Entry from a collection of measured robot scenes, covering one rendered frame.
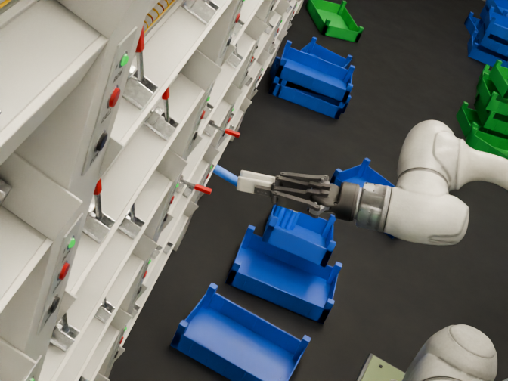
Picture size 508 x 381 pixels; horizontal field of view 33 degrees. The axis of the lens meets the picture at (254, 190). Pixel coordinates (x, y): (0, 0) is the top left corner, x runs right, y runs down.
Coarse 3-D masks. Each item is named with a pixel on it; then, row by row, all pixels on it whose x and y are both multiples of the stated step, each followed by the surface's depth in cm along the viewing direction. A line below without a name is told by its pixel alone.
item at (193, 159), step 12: (228, 96) 217; (216, 108) 212; (228, 108) 216; (216, 120) 208; (204, 132) 201; (204, 144) 198; (192, 156) 192; (192, 168) 188; (180, 192) 180; (168, 216) 165
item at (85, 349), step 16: (144, 240) 156; (144, 256) 158; (128, 272) 154; (112, 288) 149; (128, 288) 152; (112, 304) 147; (96, 320) 142; (96, 336) 140; (80, 352) 136; (64, 368) 132; (80, 368) 133
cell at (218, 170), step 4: (216, 168) 169; (220, 168) 169; (216, 172) 169; (220, 172) 169; (224, 172) 169; (228, 172) 169; (220, 176) 170; (224, 176) 169; (228, 176) 169; (232, 176) 169; (236, 176) 170; (228, 180) 169; (232, 180) 169; (236, 180) 169; (236, 184) 170
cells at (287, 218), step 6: (276, 210) 267; (282, 210) 265; (288, 210) 265; (276, 216) 267; (282, 216) 266; (288, 216) 265; (294, 216) 265; (282, 222) 266; (288, 222) 266; (294, 222) 267; (288, 228) 266
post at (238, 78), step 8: (264, 0) 202; (272, 0) 205; (264, 8) 203; (256, 16) 205; (264, 16) 204; (248, 56) 210; (240, 72) 213; (240, 80) 214; (232, 104) 219; (224, 120) 221; (216, 136) 224; (216, 144) 225; (208, 168) 230; (200, 184) 232; (192, 200) 235; (184, 232) 248; (176, 248) 245
